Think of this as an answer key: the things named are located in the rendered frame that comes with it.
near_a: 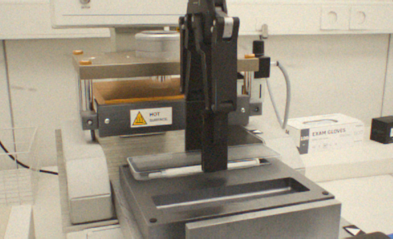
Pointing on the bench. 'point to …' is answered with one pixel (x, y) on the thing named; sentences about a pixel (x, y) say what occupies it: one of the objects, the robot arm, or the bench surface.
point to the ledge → (358, 160)
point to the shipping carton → (9, 222)
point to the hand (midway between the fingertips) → (205, 137)
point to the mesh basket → (16, 169)
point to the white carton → (324, 132)
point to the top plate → (143, 58)
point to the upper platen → (137, 90)
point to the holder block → (214, 196)
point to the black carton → (388, 129)
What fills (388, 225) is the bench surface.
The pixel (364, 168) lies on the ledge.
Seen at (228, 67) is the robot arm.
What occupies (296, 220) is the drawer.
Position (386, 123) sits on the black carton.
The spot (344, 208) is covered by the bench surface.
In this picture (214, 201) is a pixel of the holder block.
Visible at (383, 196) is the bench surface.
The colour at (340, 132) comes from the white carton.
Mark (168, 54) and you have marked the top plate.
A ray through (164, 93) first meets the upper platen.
